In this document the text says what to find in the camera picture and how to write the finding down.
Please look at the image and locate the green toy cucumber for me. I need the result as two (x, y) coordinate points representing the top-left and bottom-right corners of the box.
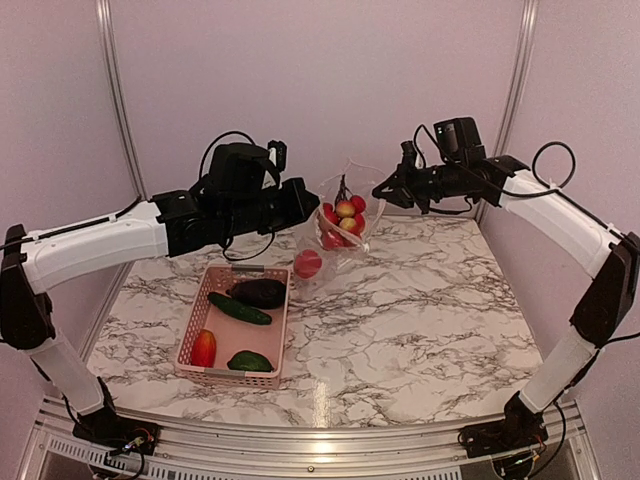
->
(207, 292), (272, 326)

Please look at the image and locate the aluminium corner post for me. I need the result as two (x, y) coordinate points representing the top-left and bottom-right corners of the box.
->
(493, 0), (540, 156)
(95, 0), (148, 199)

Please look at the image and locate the clear zip top bag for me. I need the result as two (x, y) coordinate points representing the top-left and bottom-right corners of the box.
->
(292, 160), (386, 299)

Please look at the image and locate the green toy avocado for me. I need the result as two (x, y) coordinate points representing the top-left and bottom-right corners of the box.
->
(227, 350), (274, 373)

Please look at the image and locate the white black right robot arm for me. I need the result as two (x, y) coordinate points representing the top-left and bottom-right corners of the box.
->
(372, 117), (639, 448)

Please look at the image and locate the right aluminium corner post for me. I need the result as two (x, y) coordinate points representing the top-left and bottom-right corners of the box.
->
(493, 0), (540, 156)

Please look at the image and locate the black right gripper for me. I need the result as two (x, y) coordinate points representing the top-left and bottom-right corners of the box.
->
(373, 154), (466, 214)

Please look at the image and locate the red orange toy mango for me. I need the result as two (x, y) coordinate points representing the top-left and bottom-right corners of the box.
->
(191, 329), (217, 368)

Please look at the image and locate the left aluminium corner post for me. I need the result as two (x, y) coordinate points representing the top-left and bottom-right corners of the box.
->
(95, 0), (148, 199)

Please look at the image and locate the pink perforated plastic basket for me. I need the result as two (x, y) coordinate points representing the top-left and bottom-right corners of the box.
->
(175, 264), (291, 389)

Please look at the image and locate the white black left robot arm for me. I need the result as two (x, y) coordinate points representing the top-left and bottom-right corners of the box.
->
(1, 141), (320, 445)

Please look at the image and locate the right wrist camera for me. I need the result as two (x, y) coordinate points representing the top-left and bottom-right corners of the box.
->
(401, 140), (426, 169)

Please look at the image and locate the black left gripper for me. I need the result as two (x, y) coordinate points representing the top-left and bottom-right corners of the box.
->
(224, 177), (319, 238)

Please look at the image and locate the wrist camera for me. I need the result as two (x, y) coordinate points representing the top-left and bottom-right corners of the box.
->
(401, 140), (426, 169)
(267, 140), (287, 172)

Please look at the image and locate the aluminium front frame rail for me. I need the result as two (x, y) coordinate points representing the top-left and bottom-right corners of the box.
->
(19, 394), (601, 480)

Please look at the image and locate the dark purple toy eggplant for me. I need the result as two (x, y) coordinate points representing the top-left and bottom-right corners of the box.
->
(226, 278), (287, 310)

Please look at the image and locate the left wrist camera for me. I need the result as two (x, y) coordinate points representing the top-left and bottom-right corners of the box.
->
(267, 140), (287, 172)

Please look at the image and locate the red toy tomato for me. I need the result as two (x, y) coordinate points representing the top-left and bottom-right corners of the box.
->
(293, 249), (323, 279)

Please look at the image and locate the red lychee fruit bunch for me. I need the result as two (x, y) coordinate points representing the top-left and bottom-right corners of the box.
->
(317, 174), (367, 250)

